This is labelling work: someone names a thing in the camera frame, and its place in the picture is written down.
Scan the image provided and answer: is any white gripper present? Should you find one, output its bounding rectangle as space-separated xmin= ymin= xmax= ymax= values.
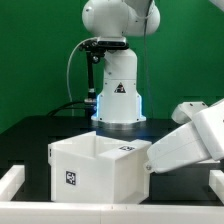
xmin=146 ymin=122 xmax=211 ymax=173

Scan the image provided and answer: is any large white drawer housing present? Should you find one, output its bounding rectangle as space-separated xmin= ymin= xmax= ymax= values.
xmin=48 ymin=132 xmax=151 ymax=204

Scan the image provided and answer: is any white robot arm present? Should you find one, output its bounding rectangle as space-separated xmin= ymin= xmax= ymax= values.
xmin=82 ymin=0 xmax=224 ymax=173

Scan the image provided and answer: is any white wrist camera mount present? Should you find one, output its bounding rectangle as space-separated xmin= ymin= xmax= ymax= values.
xmin=171 ymin=101 xmax=207 ymax=124

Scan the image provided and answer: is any white right rail block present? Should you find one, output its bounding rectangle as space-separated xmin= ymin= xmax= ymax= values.
xmin=209 ymin=170 xmax=224 ymax=203

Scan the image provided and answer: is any white rail block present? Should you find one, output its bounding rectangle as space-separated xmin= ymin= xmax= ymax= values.
xmin=0 ymin=165 xmax=25 ymax=202
xmin=209 ymin=170 xmax=224 ymax=203

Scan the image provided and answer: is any black cable bundle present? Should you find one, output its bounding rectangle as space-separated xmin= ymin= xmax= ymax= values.
xmin=46 ymin=99 xmax=98 ymax=118

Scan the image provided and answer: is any black camera on stand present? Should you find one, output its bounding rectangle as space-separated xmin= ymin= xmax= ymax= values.
xmin=79 ymin=37 xmax=129 ymax=99

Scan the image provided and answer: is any grey cable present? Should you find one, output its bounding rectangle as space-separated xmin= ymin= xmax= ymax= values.
xmin=66 ymin=37 xmax=98 ymax=103

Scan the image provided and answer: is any white left rail block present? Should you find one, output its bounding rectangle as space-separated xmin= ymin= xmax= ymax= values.
xmin=0 ymin=165 xmax=25 ymax=202

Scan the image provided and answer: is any white front rail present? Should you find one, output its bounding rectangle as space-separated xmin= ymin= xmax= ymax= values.
xmin=0 ymin=202 xmax=224 ymax=224

